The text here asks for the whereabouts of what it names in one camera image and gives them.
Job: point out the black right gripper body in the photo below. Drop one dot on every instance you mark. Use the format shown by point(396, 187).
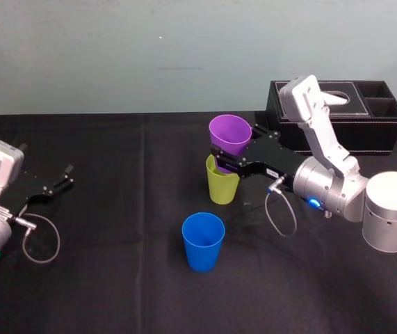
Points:
point(271, 158)

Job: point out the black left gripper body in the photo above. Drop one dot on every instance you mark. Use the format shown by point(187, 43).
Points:
point(24, 193)

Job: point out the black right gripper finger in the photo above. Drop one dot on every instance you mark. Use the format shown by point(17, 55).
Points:
point(229, 163)
point(265, 131)

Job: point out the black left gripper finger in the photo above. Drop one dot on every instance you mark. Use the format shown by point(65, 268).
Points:
point(68, 169)
point(64, 187)

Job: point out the purple plastic cup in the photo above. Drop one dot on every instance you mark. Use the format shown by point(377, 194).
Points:
point(229, 130)

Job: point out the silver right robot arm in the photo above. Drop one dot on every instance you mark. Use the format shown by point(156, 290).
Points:
point(323, 184)

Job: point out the green plastic cup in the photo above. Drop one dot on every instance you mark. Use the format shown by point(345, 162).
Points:
point(222, 188)

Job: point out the black leather tissue box organizer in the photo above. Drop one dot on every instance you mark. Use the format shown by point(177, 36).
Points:
point(358, 135)

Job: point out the blue plastic cup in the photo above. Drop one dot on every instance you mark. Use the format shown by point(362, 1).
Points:
point(201, 250)

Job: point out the black table cloth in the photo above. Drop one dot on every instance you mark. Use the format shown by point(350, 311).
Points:
point(114, 278)

